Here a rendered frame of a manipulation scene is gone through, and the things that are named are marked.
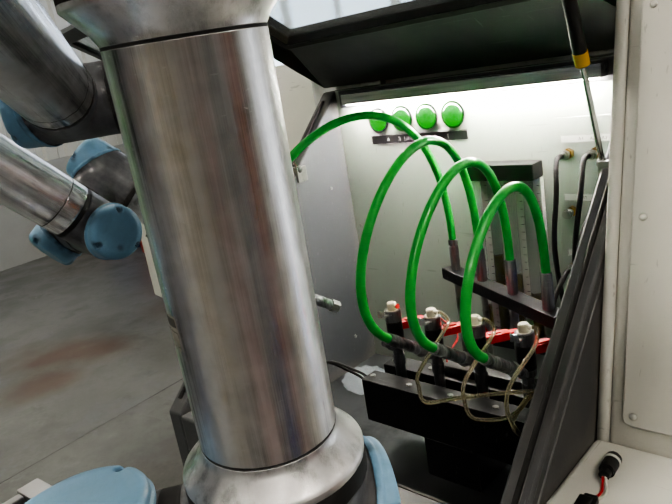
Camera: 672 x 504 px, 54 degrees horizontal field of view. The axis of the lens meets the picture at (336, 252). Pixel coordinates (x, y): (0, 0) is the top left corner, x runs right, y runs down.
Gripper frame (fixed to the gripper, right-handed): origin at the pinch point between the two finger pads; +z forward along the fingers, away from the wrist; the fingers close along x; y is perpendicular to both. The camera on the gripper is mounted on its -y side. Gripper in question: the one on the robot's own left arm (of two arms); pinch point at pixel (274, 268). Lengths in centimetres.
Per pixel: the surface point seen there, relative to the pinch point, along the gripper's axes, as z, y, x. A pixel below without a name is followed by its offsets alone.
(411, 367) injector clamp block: 29.8, 0.9, -2.7
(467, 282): 18.3, -11.9, 30.3
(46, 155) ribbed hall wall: -222, 36, -659
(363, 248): 7.1, -9.2, 18.8
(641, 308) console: 38, -21, 34
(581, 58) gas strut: 14, -43, 31
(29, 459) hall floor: -25, 135, -212
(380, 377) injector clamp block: 25.9, 5.2, -1.8
